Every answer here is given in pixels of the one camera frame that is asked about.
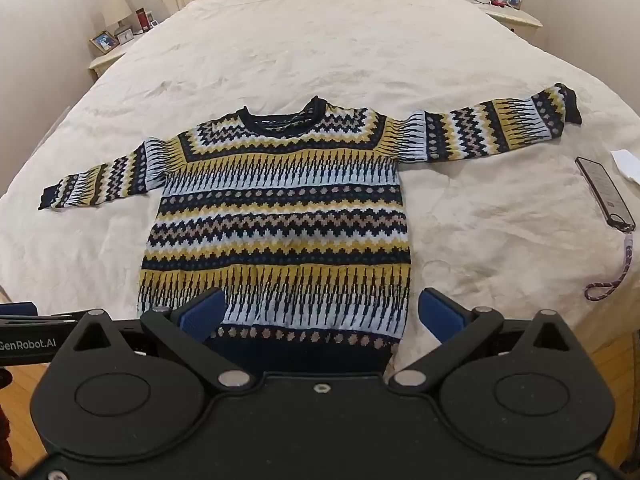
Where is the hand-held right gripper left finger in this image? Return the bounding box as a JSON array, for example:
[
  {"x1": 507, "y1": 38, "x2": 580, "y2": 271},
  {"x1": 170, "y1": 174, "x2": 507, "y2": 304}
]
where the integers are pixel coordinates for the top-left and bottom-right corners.
[{"x1": 74, "y1": 287, "x2": 252, "y2": 391}]

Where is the cream nightstand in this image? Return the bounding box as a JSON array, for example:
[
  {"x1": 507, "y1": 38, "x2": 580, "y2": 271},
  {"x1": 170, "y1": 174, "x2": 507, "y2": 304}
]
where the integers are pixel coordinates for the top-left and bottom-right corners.
[
  {"x1": 452, "y1": 0, "x2": 543, "y2": 41},
  {"x1": 88, "y1": 42, "x2": 132, "y2": 81}
]

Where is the white shade table lamp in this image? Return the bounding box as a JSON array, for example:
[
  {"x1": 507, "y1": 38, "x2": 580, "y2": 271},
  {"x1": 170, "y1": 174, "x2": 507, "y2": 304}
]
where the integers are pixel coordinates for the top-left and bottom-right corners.
[{"x1": 102, "y1": 0, "x2": 135, "y2": 36}]

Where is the white tissue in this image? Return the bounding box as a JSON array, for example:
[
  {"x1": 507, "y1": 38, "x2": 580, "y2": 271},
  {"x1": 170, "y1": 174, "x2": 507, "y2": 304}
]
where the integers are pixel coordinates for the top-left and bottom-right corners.
[{"x1": 610, "y1": 149, "x2": 640, "y2": 183}]

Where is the gold photo frame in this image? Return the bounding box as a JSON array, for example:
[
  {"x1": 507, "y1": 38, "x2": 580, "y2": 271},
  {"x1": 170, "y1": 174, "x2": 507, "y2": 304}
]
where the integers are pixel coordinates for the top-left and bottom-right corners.
[{"x1": 89, "y1": 30, "x2": 121, "y2": 55}]

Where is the braided phone lanyard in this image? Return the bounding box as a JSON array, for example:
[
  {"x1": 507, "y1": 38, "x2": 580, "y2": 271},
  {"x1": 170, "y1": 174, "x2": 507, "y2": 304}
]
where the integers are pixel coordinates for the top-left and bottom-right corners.
[{"x1": 584, "y1": 232, "x2": 635, "y2": 303}]

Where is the smartphone in clear case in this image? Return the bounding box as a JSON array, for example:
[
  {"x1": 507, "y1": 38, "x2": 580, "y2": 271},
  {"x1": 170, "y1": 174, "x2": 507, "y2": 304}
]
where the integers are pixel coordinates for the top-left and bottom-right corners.
[{"x1": 574, "y1": 156, "x2": 637, "y2": 233}]

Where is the patterned knit sweater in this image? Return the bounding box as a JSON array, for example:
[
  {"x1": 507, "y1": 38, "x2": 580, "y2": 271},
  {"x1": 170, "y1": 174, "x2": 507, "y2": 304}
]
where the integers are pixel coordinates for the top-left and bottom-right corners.
[{"x1": 37, "y1": 84, "x2": 583, "y2": 376}]

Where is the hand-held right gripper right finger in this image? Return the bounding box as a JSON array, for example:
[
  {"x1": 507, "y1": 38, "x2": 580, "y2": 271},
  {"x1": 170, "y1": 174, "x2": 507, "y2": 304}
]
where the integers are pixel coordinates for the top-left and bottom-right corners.
[{"x1": 389, "y1": 287, "x2": 572, "y2": 390}]

